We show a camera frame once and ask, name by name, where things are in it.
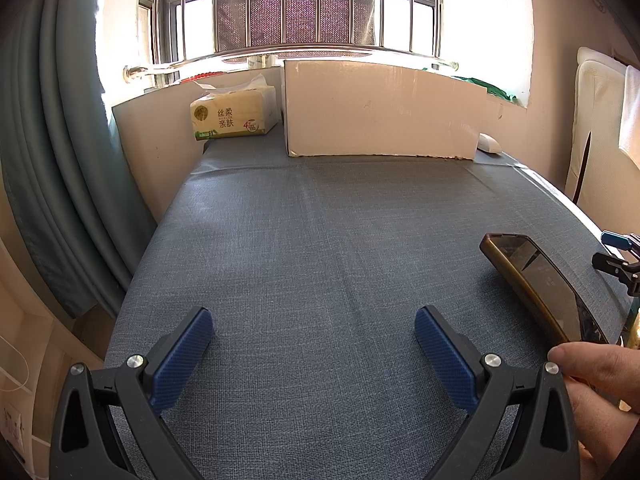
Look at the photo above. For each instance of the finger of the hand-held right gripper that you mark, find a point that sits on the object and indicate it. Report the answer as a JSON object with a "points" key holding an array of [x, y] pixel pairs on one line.
{"points": [[617, 240], [612, 262]]}

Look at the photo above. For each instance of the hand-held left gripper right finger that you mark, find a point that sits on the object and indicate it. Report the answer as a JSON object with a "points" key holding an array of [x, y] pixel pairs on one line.
{"points": [[445, 360]]}

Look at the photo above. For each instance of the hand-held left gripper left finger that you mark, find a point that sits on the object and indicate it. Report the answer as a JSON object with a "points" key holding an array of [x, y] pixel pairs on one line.
{"points": [[180, 355]]}

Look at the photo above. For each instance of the black smartphone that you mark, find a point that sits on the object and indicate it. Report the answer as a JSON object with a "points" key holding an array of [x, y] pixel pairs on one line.
{"points": [[545, 280]]}

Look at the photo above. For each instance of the white cardboard box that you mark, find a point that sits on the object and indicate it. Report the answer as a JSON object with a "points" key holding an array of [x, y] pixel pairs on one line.
{"points": [[380, 110]]}

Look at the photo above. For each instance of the person's right hand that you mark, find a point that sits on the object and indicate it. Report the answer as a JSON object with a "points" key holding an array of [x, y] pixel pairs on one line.
{"points": [[600, 375]]}

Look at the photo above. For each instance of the beige shelf unit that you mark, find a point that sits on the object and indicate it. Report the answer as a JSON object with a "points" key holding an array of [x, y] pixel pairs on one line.
{"points": [[30, 310]]}

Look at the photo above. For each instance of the blue grey table cover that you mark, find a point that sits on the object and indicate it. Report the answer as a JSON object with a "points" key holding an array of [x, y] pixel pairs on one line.
{"points": [[320, 235]]}

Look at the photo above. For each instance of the green plastic bag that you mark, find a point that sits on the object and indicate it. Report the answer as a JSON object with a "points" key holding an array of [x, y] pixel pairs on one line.
{"points": [[495, 91]]}

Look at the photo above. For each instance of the teal curtain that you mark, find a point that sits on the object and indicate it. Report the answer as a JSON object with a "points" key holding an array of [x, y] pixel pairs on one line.
{"points": [[60, 160]]}

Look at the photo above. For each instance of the yellow tissue pack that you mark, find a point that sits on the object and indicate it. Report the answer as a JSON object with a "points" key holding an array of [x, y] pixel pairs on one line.
{"points": [[230, 115]]}

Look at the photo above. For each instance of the grey mesh cloth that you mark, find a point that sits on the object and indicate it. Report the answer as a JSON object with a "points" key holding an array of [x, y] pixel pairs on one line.
{"points": [[300, 10]]}

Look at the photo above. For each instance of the white wall socket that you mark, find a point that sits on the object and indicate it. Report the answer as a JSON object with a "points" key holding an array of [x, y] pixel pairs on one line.
{"points": [[12, 425]]}

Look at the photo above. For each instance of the steel window guard rail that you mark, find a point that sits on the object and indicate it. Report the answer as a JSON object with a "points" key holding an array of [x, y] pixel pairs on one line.
{"points": [[320, 49]]}

